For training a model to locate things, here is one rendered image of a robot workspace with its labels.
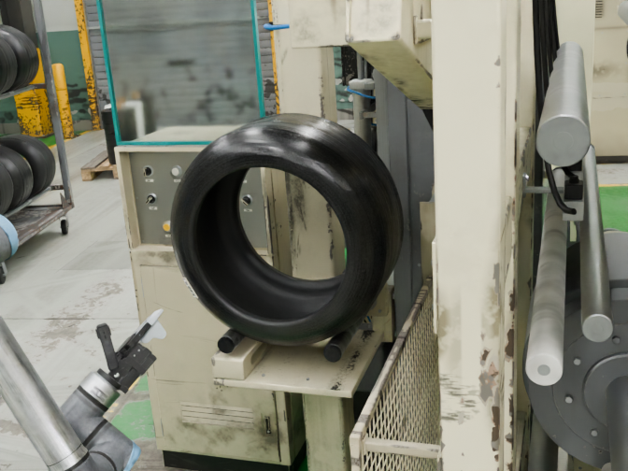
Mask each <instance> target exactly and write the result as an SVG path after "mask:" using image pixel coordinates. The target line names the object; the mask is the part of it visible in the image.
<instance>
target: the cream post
mask: <svg viewBox="0 0 628 471"><path fill-rule="evenodd" d="M271 5H272V11H271V12H272V17H273V24H274V25H282V24H289V11H288V0H271ZM274 40H275V53H276V65H277V76H278V100H279V112H280V113H303V114H309V115H314V116H318V117H322V118H325V119H327V120H329V121H333V122H336V123H337V114H336V97H335V66H334V49H333V47H330V48H309V49H292V48H291V37H290V28H289V29H280V30H274ZM285 183H286V195H287V204H288V219H289V231H290V242H291V255H292V267H293V277H295V278H333V277H336V276H338V275H341V274H342V272H343V271H344V270H345V268H346V261H345V244H344V234H343V230H342V227H341V225H340V222H339V220H338V218H337V216H336V214H335V212H334V211H333V209H332V208H331V206H330V205H329V204H328V202H327V201H326V200H325V199H324V197H323V196H322V195H321V194H320V193H319V192H318V191H317V190H316V189H314V188H313V187H312V186H311V185H309V184H308V183H307V182H305V181H304V180H302V179H300V178H299V177H297V176H295V175H292V174H290V173H287V172H285ZM302 397H303V409H304V420H305V425H306V441H307V468H308V471H351V459H350V435H351V432H352V430H353V428H354V426H355V423H354V413H353V396H352V398H348V397H338V396H328V395H317V394H308V393H302Z"/></svg>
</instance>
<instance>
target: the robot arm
mask: <svg viewBox="0 0 628 471"><path fill-rule="evenodd" d="M18 246H19V239H18V235H17V232H16V230H15V228H14V226H13V225H12V223H11V222H10V221H9V220H8V219H7V218H5V217H4V216H2V215H0V264H1V263H2V262H3V261H4V260H8V259H10V258H11V256H12V255H14V254H15V252H16V251H17V249H18ZM163 311H164V310H163V309H159V310H157V311H154V312H153V313H152V314H151V315H150V316H149V317H148V318H147V319H146V320H145V321H144V322H143V323H142V324H141V325H140V326H139V327H138V328H137V329H136V330H135V331H134V332H133V334H132V335H131V336H129V337H128V338H127V339H126V340H125V341H124V342H123V343H122V344H121V345H120V347H119V348H118V349H117V351H115V350H114V347H113V344H112V340H111V337H110V336H111V329H110V328H109V325H107V324H106V323H105V322H104V323H101V324H98V325H96V329H95V334H96V336H97V338H98V339H100V342H101V346H102V349H103V352H104V355H105V359H106V362H107V368H108V370H109V371H108V372H105V371H104V370H103V369H102V368H99V369H98V370H97V371H96V372H97V374H96V373H95V372H93V371H91V373H90V374H89V375H88V376H87V377H86V378H85V379H84V380H83V381H82V382H81V383H80V384H79V386H78V387H77V388H76V389H75V390H74V391H73V393H72V394H71V395H70V396H69V397H68V398H67V399H66V401H65V402H64V403H63V404H62V405H61V406H60V407H58V405H57V403H56V402H55V400H54V399H53V397H52V396H51V394H50V392H49V390H48V389H47V387H46V386H45V384H44V382H43V381H42V379H41V378H40V376H39V375H38V374H37V372H36V370H35V369H34V367H33V365H32V364H31V362H30V361H29V359H28V357H27V356H26V354H25V353H24V351H23V350H22V348H21V346H20V344H19V343H18V341H17V339H16V338H15V336H14V335H13V334H12V333H11V331H10V329H9V328H8V326H7V324H6V323H5V321H4V319H3V318H2V316H1V315H0V394H1V396H2V398H3V399H4V401H5V402H6V404H7V406H8V407H9V409H10V410H11V412H12V414H13V415H14V417H15V418H16V420H17V421H18V423H19V424H20V426H21V428H22V430H23V431H24V432H25V433H26V435H27V436H28V438H29V439H30V441H31V443H32V444H33V446H34V447H35V449H36V451H37V452H38V454H39V456H40V457H41V459H42V460H43V462H44V463H45V465H46V466H47V468H48V469H49V471H130V469H131V468H132V467H133V465H134V464H135V462H136V461H137V459H138V457H139V456H140V453H141V449H140V447H139V446H138V445H137V444H136V443H135V442H134V440H131V439H130V438H129V437H127V436H126V435H125V434H124V433H122V432H121V431H120V430H119V429H118V428H116V427H115V426H114V425H113V424H112V423H110V422H109V421H108V420H106V419H105V418H104V417H103V416H104V414H105V413H106V412H107V411H108V409H109V408H110V407H111V406H112V405H113V403H114V402H115V401H116V400H117V399H118V398H119V396H120V395H121V394H120V393H119V392H118V391H117V390H121V391H122V392H123V393H127V392H128V391H129V388H130V387H131V386H132V385H133V384H134V382H135V381H136V380H137V379H138V378H139V376H142V375H144V374H145V373H146V371H147V370H148V369H149V368H150V367H151V365H152V364H153V363H154V362H155V361H156V360H157V358H156V356H155V355H153V354H152V352H151V351H150V350H149V349H148V348H146V347H144V346H142V345H141V344H140V343H138V342H139V341H140V342H142V343H149V342H150V341H151V340H152V339H153V338H159V339H164V338H165V336H166V331H165V330H164V328H163V326H162V325H161V324H160V323H159V321H158V318H159V317H160V315H161V314H162V313H163ZM117 373H119V375H118V376H117V377H114V375H117Z"/></svg>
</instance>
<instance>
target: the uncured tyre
mask: <svg viewBox="0 0 628 471"><path fill-rule="evenodd" d="M253 167H267V168H274V169H277V170H281V171H284V172H287V173H290V174H292V175H295V176H297V177H299V178H300V179H302V180H304V181H305V182H307V183H308V184H309V185H311V186H312V187H313V188H314V189H316V190H317V191H318V192H319V193H320V194H321V195H322V196H323V197H324V199H325V200H326V201H327V202H328V204H329V205H330V206H331V208H332V209H333V211H334V212H335V214H336V216H337V218H338V220H339V222H340V225H341V227H342V230H343V234H344V237H345V242H346V250H347V261H346V268H345V273H343V274H341V275H338V276H336V277H333V278H327V279H318V280H310V279H301V278H295V277H292V276H289V275H287V274H284V273H282V272H280V271H278V270H277V269H276V268H274V267H273V266H272V265H270V264H269V263H267V262H266V261H265V260H264V259H263V258H262V257H261V256H260V255H259V254H258V253H257V251H256V250H255V249H254V247H253V246H252V245H251V243H250V242H249V240H248V238H247V236H246V234H245V231H244V228H243V225H242V222H241V219H240V212H239V196H240V191H241V187H242V184H243V181H244V178H245V176H246V175H247V173H248V171H249V170H250V168H253ZM170 231H171V240H172V246H173V251H174V254H175V258H176V261H177V264H178V268H179V270H180V273H181V275H182V276H183V277H184V278H186V279H187V280H188V282H189V283H190V285H191V286H192V288H193V290H194V292H195V293H196V295H197V297H198V298H196V299H197V300H198V301H199V302H200V304H201V305H202V306H203V307H204V308H205V309H206V310H207V311H208V312H209V313H210V314H211V315H212V316H213V317H215V318H216V319H217V320H218V321H220V322H221V323H223V324H224V325H225V326H227V327H229V328H230V329H232V330H233V331H235V332H237V333H239V334H241V335H243V336H246V337H248V338H251V339H253V340H256V341H260V342H263V343H266V344H271V345H278V346H302V345H308V344H313V343H317V342H320V341H323V340H325V339H327V338H330V337H332V336H334V335H338V334H340V333H341V332H343V331H345V330H347V329H348V328H350V327H351V326H352V325H353V324H354V323H355V322H357V321H358V320H359V319H360V318H361V317H362V316H363V315H364V314H365V313H366V312H367V311H368V309H369V308H370V307H371V306H372V305H373V304H374V302H375V301H376V299H377V298H378V295H379V294H380V292H381V290H382V289H383V287H384V285H385V284H386V282H387V280H388V279H389V277H390V275H391V274H392V272H393V270H394V268H395V266H396V263H397V261H398V258H399V255H400V251H401V248H402V243H403V235H404V217H403V209H402V205H401V200H400V197H399V193H398V191H397V188H396V186H395V183H394V181H393V177H392V175H391V173H390V172H389V170H388V168H387V166H386V165H385V163H383V161H382V160H381V159H380V157H379V156H378V155H377V153H376V152H375V151H374V150H373V149H372V148H371V147H370V146H369V145H368V144H367V143H366V142H365V141H364V140H362V139H361V138H360V137H359V136H357V135H356V134H354V133H353V132H352V131H351V130H349V129H347V128H346V127H344V126H342V125H340V124H338V123H336V122H333V121H329V120H327V119H325V118H322V117H318V116H314V115H309V114H303V113H280V114H274V115H269V116H265V117H262V118H260V119H257V120H255V121H251V122H249V123H247V124H245V125H243V126H241V127H238V128H236V129H235V130H233V131H231V132H229V133H227V134H225V135H223V136H220V137H218V138H217V139H215V140H214V141H212V142H211V143H210V144H208V145H207V146H206V147H205V148H204V149H202V150H201V151H200V152H199V153H198V155H197V156H196V157H195V158H194V159H193V161H192V162H191V164H190V165H189V167H188V168H187V170H186V172H185V173H184V175H183V177H182V179H181V181H180V183H179V185H178V188H177V190H176V193H175V197H174V200H173V205H172V210H171V220H170Z"/></svg>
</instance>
